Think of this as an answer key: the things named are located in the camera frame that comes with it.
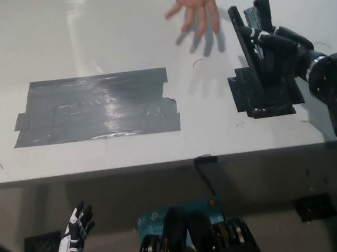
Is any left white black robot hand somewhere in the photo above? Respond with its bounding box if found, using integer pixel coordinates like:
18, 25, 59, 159
47, 199, 99, 252

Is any grey duct tape patch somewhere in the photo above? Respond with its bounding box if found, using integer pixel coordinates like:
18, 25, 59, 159
7, 66, 183, 150

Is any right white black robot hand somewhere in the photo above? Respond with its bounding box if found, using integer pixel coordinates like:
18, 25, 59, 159
237, 19, 330, 91

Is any teal router box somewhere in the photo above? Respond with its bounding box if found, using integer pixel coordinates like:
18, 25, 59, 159
135, 196, 227, 252

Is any black stapler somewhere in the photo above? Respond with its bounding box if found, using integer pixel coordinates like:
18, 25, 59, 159
226, 0, 291, 109

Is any black cable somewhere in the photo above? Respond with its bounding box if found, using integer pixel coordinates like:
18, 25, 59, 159
195, 161, 218, 197

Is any black tape patch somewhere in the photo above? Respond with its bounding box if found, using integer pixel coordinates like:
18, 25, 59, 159
226, 60, 307, 122

